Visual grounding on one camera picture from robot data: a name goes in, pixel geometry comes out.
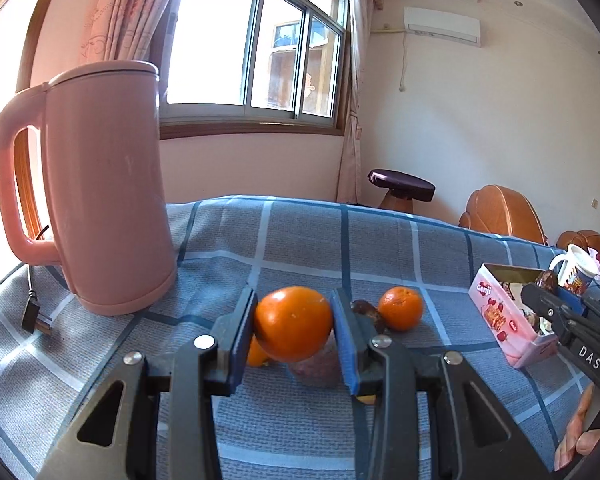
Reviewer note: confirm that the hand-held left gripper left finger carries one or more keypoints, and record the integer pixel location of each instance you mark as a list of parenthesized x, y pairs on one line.
[(237, 342)]

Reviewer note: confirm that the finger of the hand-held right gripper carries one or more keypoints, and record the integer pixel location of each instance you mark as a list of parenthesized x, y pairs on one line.
[(560, 327), (537, 294)]

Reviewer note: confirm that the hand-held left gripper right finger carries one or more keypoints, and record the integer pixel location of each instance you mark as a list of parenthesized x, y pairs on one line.
[(345, 347)]

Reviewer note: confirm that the pink snack box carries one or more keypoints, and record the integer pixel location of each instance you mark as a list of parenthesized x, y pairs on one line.
[(500, 322)]

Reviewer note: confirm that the large orange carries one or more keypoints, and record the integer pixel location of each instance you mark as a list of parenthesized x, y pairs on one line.
[(292, 322)]

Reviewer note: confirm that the dimpled mandarin orange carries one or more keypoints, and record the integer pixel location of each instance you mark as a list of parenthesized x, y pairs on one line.
[(401, 308)]

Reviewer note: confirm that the person's right hand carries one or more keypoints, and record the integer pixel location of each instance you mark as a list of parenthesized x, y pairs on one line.
[(575, 430)]

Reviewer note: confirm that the small orange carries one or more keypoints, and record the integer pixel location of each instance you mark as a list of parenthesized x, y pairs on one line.
[(256, 355)]

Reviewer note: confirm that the dark brown passion fruit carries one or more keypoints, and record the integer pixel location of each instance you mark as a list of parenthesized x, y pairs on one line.
[(367, 312)]

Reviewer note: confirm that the white printed cup with lid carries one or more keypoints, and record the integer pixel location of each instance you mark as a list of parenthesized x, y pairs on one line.
[(577, 261)]

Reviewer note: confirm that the blue plaid blanket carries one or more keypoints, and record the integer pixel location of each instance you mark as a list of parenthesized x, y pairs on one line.
[(305, 240)]

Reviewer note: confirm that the round dark purple stool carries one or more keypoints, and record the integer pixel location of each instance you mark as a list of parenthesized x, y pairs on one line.
[(401, 184)]

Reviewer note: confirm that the pink electric kettle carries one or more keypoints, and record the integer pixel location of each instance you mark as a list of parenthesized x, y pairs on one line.
[(105, 185)]

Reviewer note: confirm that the pale narrow curtain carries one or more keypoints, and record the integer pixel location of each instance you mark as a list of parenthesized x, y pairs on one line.
[(355, 110)]

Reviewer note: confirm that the red paper window decoration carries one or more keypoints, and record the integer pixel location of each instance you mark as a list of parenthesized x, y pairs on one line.
[(308, 87)]

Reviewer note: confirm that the white air conditioner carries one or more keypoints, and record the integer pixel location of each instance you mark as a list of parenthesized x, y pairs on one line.
[(442, 27)]

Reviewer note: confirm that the sliding glass window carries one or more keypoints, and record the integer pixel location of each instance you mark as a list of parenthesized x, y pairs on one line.
[(255, 50)]

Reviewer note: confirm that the pink flowered curtain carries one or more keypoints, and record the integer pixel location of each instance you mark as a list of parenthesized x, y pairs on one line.
[(130, 5)]

